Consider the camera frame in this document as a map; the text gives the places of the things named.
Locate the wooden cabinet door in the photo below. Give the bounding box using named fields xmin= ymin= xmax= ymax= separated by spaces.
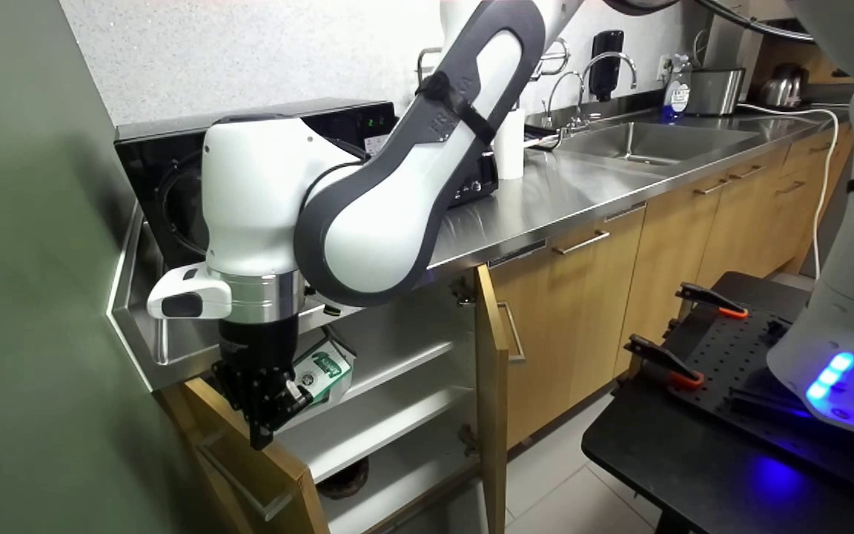
xmin=488 ymin=206 xmax=647 ymax=450
xmin=156 ymin=377 xmax=332 ymax=534
xmin=696 ymin=151 xmax=792 ymax=289
xmin=767 ymin=126 xmax=854 ymax=277
xmin=614 ymin=177 xmax=729 ymax=376
xmin=473 ymin=264 xmax=510 ymax=534

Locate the small chrome tap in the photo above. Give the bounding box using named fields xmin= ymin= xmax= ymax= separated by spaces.
xmin=543 ymin=70 xmax=585 ymax=133

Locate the steel sink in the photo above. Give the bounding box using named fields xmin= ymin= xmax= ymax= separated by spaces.
xmin=556 ymin=120 xmax=763 ymax=168

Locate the metal wall rack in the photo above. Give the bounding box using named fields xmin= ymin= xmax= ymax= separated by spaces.
xmin=417 ymin=37 xmax=572 ymax=84

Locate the steel kettle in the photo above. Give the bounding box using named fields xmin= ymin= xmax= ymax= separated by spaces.
xmin=756 ymin=63 xmax=811 ymax=111

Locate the silver toaster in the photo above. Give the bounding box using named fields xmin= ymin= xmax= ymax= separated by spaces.
xmin=686 ymin=67 xmax=747 ymax=116

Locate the green white packet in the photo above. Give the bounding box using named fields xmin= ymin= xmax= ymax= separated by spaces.
xmin=289 ymin=337 xmax=358 ymax=409

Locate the white cable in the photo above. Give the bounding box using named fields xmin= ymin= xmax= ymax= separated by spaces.
xmin=737 ymin=103 xmax=841 ymax=280

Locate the blue soap bottle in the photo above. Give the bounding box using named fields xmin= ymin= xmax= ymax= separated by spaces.
xmin=661 ymin=55 xmax=693 ymax=124

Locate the tall chrome tap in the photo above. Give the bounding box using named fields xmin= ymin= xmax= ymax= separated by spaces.
xmin=580 ymin=51 xmax=639 ymax=113

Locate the dark round object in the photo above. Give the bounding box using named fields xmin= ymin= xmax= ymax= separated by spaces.
xmin=315 ymin=457 xmax=371 ymax=500

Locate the black orange clamp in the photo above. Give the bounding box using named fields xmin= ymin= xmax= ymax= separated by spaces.
xmin=675 ymin=282 xmax=751 ymax=320
xmin=623 ymin=334 xmax=706 ymax=392

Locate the black soap dispenser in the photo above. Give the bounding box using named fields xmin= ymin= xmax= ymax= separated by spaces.
xmin=591 ymin=30 xmax=626 ymax=103

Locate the stack of white cups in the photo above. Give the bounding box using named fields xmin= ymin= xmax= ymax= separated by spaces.
xmin=493 ymin=108 xmax=526 ymax=181

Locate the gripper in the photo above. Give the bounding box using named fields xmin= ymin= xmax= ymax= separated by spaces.
xmin=211 ymin=314 xmax=317 ymax=451

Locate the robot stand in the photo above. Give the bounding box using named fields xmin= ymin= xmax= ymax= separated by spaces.
xmin=581 ymin=271 xmax=854 ymax=534

